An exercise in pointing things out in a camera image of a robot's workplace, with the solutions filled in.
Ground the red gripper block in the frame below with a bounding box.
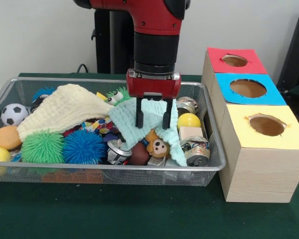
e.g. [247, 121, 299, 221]
[126, 76, 182, 130]

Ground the light blue waffle cloth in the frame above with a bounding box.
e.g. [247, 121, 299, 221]
[108, 99, 187, 167]

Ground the brown plush monkey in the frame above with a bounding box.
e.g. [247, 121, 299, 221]
[145, 129, 172, 159]

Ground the wooden box with three holes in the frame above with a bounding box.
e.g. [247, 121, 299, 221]
[201, 47, 299, 204]

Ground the yellow smooth ball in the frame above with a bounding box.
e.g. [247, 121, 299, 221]
[176, 113, 202, 130]

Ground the green spiky toy with eyes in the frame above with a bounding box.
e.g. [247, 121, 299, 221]
[106, 86, 131, 107]

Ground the black printed drink can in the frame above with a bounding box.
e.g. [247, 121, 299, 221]
[106, 139, 133, 165]

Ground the crushed printed drink can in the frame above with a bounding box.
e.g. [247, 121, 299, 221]
[180, 135, 212, 167]

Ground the blue spiky rubber ball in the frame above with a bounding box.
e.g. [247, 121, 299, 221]
[63, 128, 108, 164]

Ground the cream waffle cloth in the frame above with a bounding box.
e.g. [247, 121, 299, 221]
[16, 83, 115, 142]

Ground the green spiky rubber ball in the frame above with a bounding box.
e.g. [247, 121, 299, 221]
[21, 129, 67, 164]

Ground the small soccer ball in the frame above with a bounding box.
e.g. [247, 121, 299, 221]
[1, 103, 29, 126]

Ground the orange foam ball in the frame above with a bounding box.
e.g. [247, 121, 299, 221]
[0, 125, 22, 150]

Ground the wire mesh bin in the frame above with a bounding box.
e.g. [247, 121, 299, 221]
[0, 77, 227, 187]

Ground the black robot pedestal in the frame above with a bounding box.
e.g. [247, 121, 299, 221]
[91, 8, 136, 75]

